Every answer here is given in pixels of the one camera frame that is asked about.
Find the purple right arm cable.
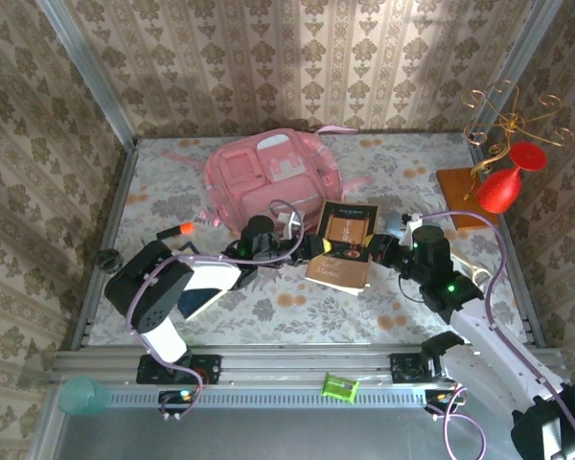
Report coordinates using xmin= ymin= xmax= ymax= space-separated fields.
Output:
xmin=419 ymin=210 xmax=575 ymax=460

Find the grey metal shelf plate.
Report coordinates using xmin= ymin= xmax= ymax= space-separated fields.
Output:
xmin=28 ymin=386 xmax=575 ymax=460

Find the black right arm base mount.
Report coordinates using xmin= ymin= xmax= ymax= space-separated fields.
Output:
xmin=389 ymin=352 xmax=461 ymax=384

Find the aluminium table side rail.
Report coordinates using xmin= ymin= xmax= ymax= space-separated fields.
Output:
xmin=70 ymin=142 xmax=139 ymax=350
xmin=467 ymin=136 xmax=546 ymax=347

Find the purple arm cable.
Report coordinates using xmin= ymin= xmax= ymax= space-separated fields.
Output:
xmin=419 ymin=210 xmax=575 ymax=460
xmin=126 ymin=198 xmax=312 ymax=423

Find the floral table cover sheet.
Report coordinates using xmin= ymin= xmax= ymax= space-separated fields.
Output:
xmin=88 ymin=133 xmax=531 ymax=346

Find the aluminium front rail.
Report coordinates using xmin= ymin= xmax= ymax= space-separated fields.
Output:
xmin=52 ymin=343 xmax=567 ymax=387

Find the teal plastic cup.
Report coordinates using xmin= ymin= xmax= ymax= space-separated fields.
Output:
xmin=57 ymin=375 xmax=111 ymax=417

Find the brown black book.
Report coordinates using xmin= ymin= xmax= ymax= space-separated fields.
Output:
xmin=304 ymin=200 xmax=382 ymax=296

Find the glass bottle with black cap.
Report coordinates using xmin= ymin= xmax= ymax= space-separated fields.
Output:
xmin=98 ymin=248 xmax=125 ymax=275

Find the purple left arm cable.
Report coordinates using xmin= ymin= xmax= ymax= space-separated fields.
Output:
xmin=126 ymin=198 xmax=312 ymax=423

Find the green packet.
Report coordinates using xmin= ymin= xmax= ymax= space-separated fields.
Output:
xmin=320 ymin=372 xmax=360 ymax=404

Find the black marker with orange cap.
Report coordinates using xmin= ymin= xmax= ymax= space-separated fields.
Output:
xmin=156 ymin=221 xmax=196 ymax=242

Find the grey slotted cable duct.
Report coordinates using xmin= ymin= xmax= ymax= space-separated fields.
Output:
xmin=105 ymin=387 xmax=430 ymax=409

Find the wooden base board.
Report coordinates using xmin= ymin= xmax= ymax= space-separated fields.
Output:
xmin=435 ymin=167 xmax=503 ymax=232

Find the pink school backpack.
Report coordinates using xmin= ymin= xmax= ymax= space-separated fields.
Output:
xmin=162 ymin=124 xmax=375 ymax=239

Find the red plastic goblet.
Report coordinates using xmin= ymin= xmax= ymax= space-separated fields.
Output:
xmin=475 ymin=141 xmax=548 ymax=215

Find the gold wire stand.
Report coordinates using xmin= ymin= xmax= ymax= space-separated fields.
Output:
xmin=462 ymin=79 xmax=575 ymax=202

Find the gold metal peeler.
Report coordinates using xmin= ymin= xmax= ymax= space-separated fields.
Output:
xmin=457 ymin=256 xmax=494 ymax=287

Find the aluminium corner post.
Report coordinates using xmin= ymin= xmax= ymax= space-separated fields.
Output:
xmin=468 ymin=0 xmax=564 ymax=145
xmin=35 ymin=0 xmax=139 ymax=150

